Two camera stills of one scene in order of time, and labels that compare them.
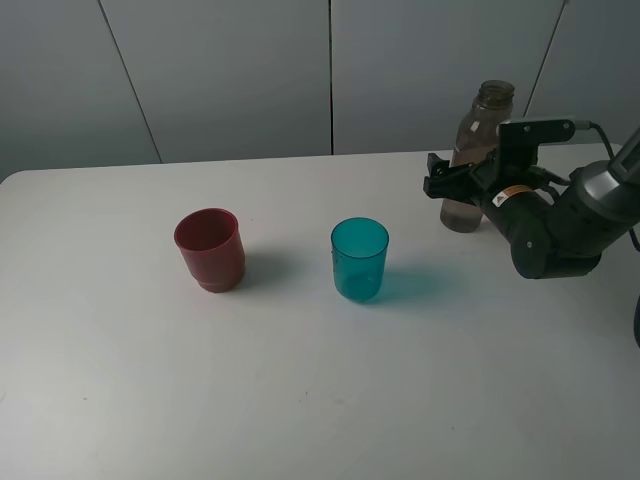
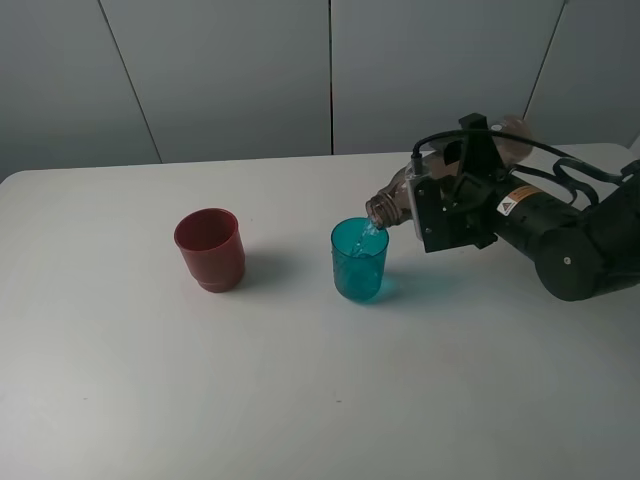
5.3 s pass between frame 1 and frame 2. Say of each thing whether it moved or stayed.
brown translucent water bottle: moved
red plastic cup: stayed
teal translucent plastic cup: stayed
